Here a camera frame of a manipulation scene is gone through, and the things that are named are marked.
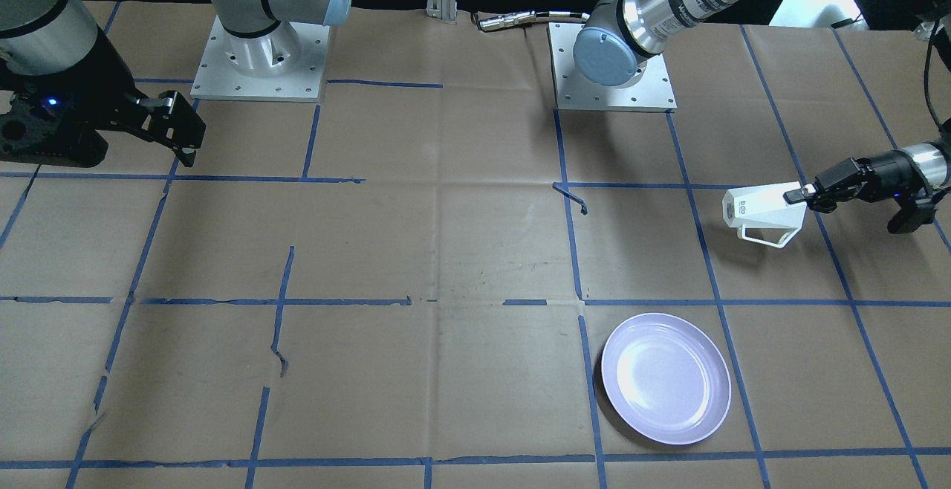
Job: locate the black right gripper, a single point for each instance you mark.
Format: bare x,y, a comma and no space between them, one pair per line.
105,82

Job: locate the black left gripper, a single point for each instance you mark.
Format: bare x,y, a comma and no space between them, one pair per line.
883,168

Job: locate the white faceted mug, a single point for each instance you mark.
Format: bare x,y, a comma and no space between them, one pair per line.
764,208

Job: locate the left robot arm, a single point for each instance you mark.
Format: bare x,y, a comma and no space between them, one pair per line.
622,35

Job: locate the lilac plate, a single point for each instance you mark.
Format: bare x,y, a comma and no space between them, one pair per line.
666,379

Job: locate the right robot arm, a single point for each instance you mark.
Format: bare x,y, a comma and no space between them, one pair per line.
41,38

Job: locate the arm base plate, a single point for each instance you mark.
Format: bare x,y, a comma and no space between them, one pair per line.
287,65
596,71

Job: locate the metal cable connector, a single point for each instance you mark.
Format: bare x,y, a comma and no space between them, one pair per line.
526,17

